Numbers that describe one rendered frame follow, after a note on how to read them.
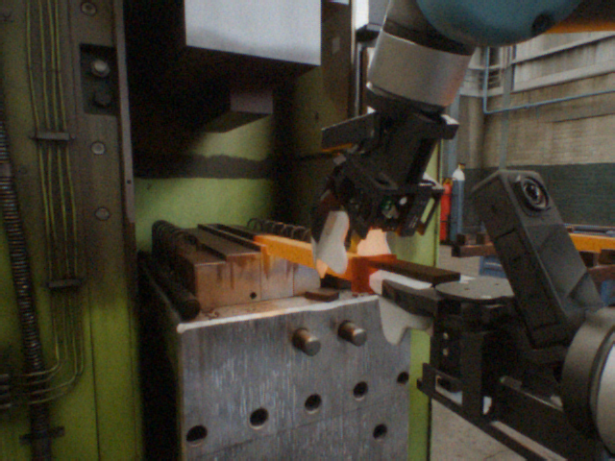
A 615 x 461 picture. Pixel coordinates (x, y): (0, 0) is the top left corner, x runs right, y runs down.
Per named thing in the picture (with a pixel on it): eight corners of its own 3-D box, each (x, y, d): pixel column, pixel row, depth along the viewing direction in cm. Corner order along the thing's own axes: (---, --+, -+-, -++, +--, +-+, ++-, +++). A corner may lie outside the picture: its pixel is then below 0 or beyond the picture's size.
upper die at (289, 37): (320, 65, 64) (321, -2, 63) (185, 45, 55) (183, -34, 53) (236, 109, 101) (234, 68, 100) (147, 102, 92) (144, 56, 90)
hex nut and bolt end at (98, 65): (112, 106, 64) (110, 58, 63) (91, 104, 63) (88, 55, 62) (112, 109, 66) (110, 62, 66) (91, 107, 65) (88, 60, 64)
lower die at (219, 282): (320, 293, 68) (320, 241, 67) (195, 309, 59) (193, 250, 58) (239, 254, 105) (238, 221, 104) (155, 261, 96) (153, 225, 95)
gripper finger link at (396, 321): (347, 330, 40) (419, 366, 32) (347, 269, 39) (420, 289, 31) (373, 325, 41) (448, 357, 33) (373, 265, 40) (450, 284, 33)
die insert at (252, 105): (273, 114, 72) (272, 78, 71) (230, 110, 68) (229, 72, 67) (224, 133, 98) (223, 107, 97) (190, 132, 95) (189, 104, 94)
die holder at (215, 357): (406, 536, 75) (413, 291, 70) (190, 639, 58) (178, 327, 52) (281, 396, 125) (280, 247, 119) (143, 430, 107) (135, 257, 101)
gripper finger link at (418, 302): (367, 299, 34) (455, 330, 27) (368, 280, 34) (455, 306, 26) (410, 291, 37) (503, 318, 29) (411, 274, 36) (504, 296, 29)
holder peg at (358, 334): (368, 345, 61) (368, 327, 61) (353, 349, 60) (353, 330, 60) (353, 336, 65) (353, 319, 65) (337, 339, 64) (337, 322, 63)
